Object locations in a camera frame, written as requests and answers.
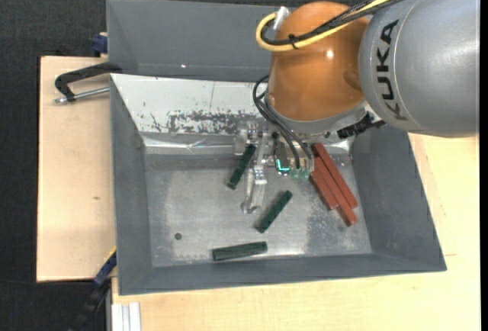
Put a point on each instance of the grey metal bin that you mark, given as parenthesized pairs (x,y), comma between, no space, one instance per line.
(198,203)

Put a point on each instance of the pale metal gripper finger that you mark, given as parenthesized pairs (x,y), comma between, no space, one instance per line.
(259,175)
(251,130)

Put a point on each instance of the brown cardboard board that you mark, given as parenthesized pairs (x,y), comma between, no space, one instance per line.
(76,169)

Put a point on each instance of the red-brown flat block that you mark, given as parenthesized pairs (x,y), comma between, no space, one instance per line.
(345,213)
(339,181)
(324,196)

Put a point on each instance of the dark green flat block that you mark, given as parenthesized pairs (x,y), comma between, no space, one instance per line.
(239,250)
(275,210)
(240,168)

